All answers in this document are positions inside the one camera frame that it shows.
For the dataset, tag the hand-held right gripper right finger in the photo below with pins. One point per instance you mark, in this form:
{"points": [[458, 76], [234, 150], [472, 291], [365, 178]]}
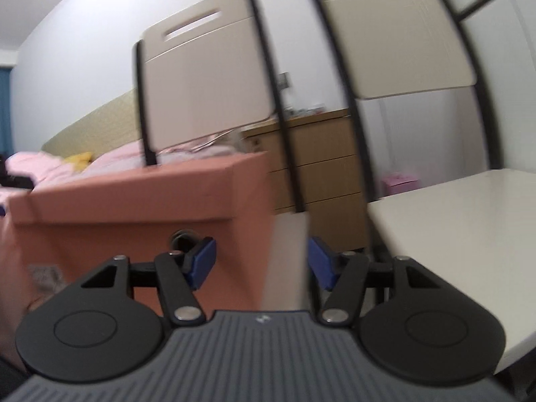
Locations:
{"points": [[322, 261]]}

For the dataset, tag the pink box lid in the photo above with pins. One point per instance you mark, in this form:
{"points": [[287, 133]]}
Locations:
{"points": [[146, 192]]}

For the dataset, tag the blue curtain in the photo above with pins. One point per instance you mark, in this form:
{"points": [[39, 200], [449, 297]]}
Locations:
{"points": [[5, 109]]}

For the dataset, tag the grey wall socket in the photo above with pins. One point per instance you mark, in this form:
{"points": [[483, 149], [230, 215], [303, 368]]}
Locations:
{"points": [[284, 80]]}

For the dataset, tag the white desktop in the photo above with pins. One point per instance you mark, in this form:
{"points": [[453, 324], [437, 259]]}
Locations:
{"points": [[452, 226]]}

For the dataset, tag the pink cardboard box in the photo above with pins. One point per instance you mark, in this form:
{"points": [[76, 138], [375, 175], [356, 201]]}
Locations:
{"points": [[104, 251]]}

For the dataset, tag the dark object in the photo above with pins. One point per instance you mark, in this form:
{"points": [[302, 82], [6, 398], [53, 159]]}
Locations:
{"points": [[14, 176]]}

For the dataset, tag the yellow plush toy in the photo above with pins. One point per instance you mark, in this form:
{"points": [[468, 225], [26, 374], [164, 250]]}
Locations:
{"points": [[78, 161]]}

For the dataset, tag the wooden nightstand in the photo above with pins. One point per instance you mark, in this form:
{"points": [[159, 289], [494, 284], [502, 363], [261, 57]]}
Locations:
{"points": [[326, 163]]}

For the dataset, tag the white wardrobe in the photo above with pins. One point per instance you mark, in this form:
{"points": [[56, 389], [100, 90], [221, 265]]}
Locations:
{"points": [[515, 92]]}

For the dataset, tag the beige folding chair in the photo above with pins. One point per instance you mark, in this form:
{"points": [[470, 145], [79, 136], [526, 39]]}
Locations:
{"points": [[398, 37], [205, 75]]}

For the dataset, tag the beige quilted headboard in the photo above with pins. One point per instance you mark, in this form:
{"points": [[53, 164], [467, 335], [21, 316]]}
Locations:
{"points": [[100, 125]]}

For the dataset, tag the small pink box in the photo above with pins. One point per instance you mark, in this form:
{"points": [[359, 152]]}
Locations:
{"points": [[400, 184]]}

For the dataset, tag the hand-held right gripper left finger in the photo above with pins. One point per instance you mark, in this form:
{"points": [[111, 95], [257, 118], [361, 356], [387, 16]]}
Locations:
{"points": [[201, 261]]}

